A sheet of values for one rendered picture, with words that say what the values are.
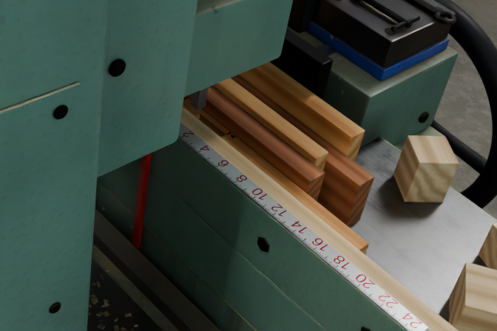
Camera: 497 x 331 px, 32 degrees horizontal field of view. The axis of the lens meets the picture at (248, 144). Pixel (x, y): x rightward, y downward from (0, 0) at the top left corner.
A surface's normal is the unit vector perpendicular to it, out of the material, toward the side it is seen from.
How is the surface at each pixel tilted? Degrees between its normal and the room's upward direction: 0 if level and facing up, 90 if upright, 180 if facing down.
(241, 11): 90
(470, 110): 0
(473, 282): 0
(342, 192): 90
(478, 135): 0
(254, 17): 90
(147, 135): 90
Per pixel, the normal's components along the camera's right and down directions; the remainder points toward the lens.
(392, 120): 0.68, 0.55
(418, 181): 0.15, 0.65
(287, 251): -0.71, 0.35
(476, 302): 0.16, -0.76
